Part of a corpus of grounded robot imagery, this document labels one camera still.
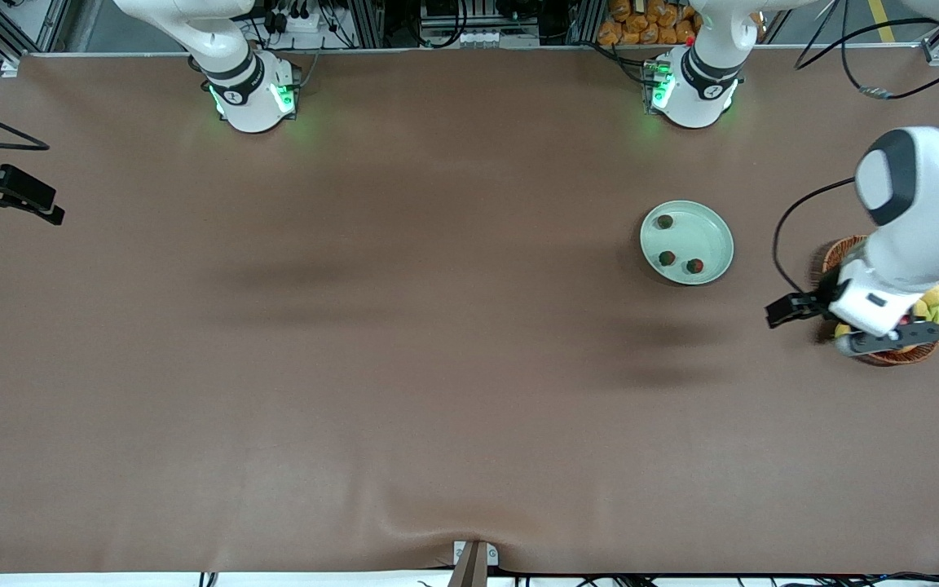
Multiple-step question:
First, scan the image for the grey metal table clamp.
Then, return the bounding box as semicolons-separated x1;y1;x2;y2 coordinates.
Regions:
447;540;500;587

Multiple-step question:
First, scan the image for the brown wicker basket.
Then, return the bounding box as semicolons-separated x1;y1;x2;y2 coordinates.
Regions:
810;235;939;366

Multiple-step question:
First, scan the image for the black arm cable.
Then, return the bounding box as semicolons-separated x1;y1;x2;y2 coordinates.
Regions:
0;91;52;153
773;0;939;294

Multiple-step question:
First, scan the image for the yellow banana bunch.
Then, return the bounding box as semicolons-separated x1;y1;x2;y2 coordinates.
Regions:
835;284;939;342

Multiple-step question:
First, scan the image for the pale green round plate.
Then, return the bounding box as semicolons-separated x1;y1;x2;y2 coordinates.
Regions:
640;200;735;286

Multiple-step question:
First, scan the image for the pile of orange buns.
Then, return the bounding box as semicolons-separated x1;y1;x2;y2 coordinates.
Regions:
596;0;700;46

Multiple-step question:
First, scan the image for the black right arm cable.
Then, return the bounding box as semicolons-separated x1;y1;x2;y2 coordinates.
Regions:
0;91;52;153

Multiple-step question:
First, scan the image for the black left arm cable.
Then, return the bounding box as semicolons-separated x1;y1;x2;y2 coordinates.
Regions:
773;0;939;294

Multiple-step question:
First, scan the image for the brown table mat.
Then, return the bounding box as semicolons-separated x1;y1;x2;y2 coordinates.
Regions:
0;47;939;576

